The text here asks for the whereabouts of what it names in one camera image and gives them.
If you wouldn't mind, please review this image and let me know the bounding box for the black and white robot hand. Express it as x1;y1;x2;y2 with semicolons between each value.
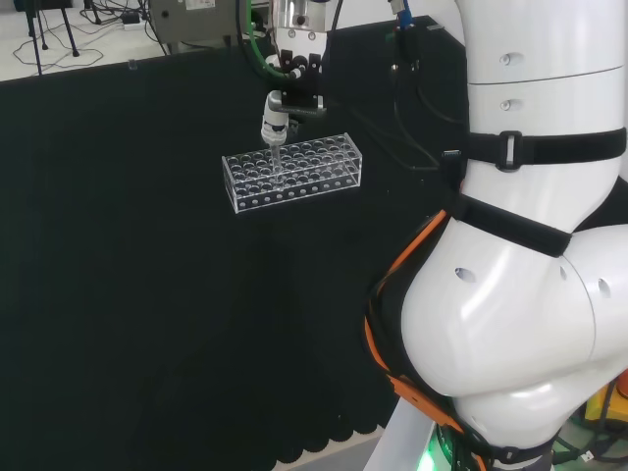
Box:
259;30;328;147

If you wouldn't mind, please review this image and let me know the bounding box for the clear glass test tube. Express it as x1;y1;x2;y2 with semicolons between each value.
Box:
268;141;287;190

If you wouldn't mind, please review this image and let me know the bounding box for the clear plastic test tube rack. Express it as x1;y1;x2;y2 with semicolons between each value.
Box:
221;131;365;215

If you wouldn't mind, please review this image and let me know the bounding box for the grey metal equipment box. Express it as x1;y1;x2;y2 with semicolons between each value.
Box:
148;0;269;49

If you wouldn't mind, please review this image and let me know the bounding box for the black bench cloth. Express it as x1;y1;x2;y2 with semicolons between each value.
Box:
0;14;472;465

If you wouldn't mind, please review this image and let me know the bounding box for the black tripod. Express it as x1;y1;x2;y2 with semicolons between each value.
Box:
23;0;80;76

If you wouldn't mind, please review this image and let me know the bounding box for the yellow stop button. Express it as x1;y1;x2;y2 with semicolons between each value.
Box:
582;370;628;429

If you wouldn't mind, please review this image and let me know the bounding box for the green cable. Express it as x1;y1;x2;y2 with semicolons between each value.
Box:
241;0;291;82

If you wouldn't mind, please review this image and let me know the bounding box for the orange cable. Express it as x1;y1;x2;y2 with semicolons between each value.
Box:
362;209;492;471

